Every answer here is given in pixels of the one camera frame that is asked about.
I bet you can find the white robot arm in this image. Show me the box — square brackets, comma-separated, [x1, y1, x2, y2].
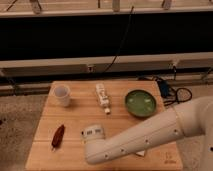
[82, 96, 213, 171]

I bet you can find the white sponge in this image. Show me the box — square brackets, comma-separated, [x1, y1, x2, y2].
[135, 151, 146, 157]

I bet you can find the white tube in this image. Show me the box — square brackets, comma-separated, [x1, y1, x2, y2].
[96, 83, 110, 114]

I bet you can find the green bowl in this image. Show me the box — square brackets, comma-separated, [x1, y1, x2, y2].
[124, 89, 157, 118]

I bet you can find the white plastic cup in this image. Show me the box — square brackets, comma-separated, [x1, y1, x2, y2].
[53, 85, 70, 107]

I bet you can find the brown red marker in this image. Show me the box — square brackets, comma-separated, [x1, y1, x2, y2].
[51, 125, 65, 148]

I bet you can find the wooden board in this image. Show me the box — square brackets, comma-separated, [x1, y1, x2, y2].
[26, 80, 183, 171]

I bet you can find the black hanging cable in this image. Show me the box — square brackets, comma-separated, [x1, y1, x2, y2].
[103, 5, 135, 74]

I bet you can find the black cable bundle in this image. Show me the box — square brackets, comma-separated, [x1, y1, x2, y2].
[152, 76, 193, 108]

